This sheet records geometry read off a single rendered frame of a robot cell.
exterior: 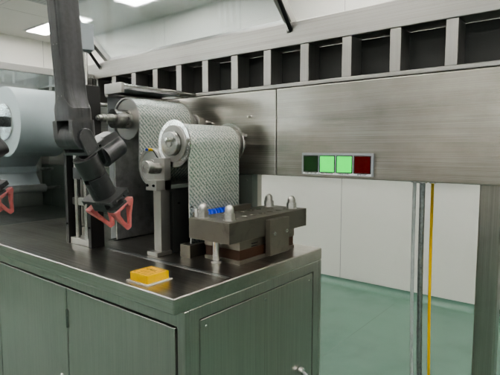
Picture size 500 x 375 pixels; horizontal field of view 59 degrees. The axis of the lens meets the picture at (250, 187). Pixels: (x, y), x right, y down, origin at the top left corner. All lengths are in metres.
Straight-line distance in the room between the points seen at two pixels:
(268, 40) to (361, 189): 2.54
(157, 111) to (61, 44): 0.64
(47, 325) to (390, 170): 1.18
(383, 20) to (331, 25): 0.17
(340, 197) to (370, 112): 2.72
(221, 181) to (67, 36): 0.68
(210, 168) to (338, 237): 2.81
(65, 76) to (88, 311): 0.69
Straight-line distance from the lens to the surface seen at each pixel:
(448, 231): 3.77
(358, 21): 1.45
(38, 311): 1.68
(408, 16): 1.40
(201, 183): 1.40
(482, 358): 1.58
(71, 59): 1.04
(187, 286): 1.11
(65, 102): 1.03
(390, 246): 3.94
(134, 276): 1.18
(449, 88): 1.32
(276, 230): 1.36
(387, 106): 1.37
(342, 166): 1.41
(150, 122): 1.58
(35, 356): 1.77
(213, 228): 1.26
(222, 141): 1.47
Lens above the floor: 1.24
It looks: 5 degrees down
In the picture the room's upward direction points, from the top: straight up
